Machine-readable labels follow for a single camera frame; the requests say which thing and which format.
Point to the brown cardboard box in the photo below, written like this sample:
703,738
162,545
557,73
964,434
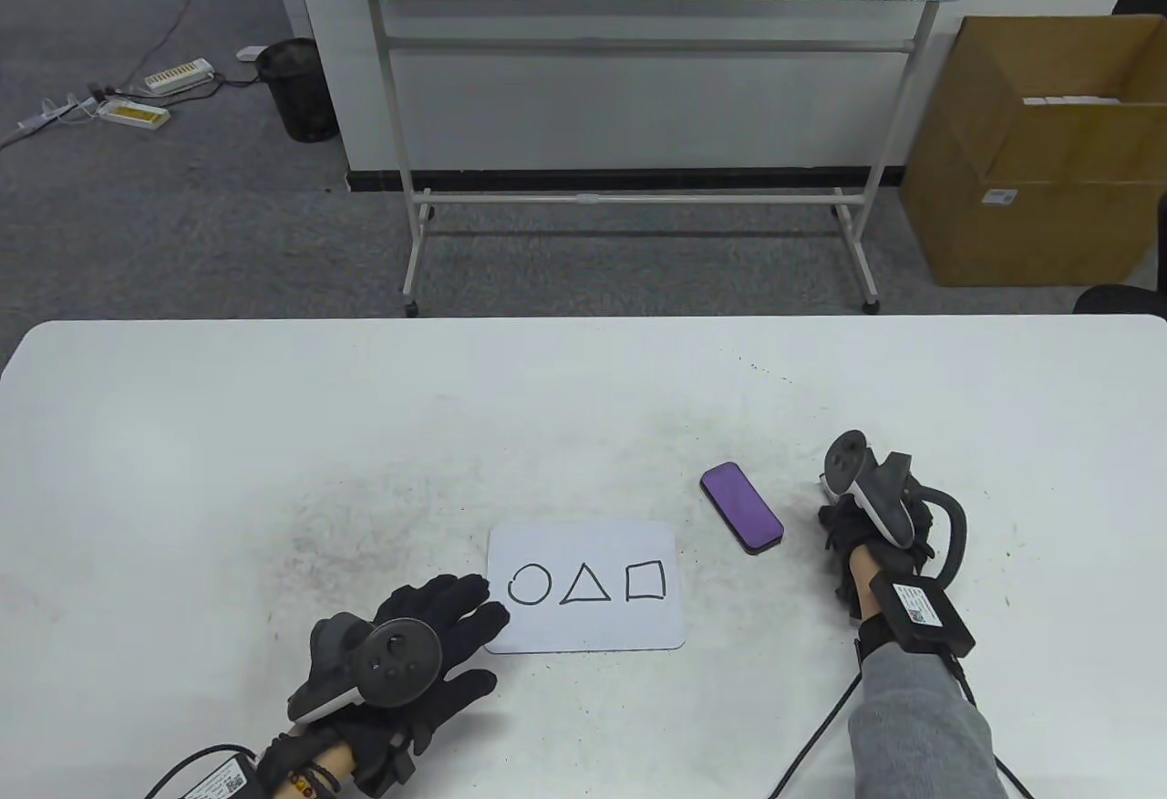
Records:
1021,215

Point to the white flat box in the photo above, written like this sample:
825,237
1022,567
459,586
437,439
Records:
1068,99

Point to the grey black right glove controller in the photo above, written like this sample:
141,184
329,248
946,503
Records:
882,493

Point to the white power adapter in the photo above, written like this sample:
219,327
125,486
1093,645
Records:
253,52

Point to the person's left thumb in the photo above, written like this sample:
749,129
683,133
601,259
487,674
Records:
467,690

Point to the white yellow power strip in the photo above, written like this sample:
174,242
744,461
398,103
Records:
133,113

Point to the person's left little finger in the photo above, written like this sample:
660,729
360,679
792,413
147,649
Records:
392,604

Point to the person's right forearm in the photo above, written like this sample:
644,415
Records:
921,731

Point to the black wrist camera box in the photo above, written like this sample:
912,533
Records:
219,779
921,612

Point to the person's left forearm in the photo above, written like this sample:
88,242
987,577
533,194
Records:
335,758

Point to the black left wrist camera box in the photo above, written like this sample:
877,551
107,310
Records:
219,779

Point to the person's right fingers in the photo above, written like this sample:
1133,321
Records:
837,525

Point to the black mesh trash bin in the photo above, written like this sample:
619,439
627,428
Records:
299,92

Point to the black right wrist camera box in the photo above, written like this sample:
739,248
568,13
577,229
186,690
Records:
921,612

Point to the person's left hand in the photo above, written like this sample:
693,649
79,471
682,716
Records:
427,700

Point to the small whiteboard with drawn shapes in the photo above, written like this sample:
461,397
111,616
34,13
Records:
588,630

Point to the person's right hand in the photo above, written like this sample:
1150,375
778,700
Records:
843,530

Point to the grey black left glove controller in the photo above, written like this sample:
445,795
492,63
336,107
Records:
394,660

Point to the grey black glove controller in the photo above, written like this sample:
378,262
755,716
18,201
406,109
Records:
882,493
394,660

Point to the person's left middle finger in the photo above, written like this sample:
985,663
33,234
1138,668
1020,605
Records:
459,596

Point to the purple board eraser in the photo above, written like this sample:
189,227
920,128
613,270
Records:
741,507

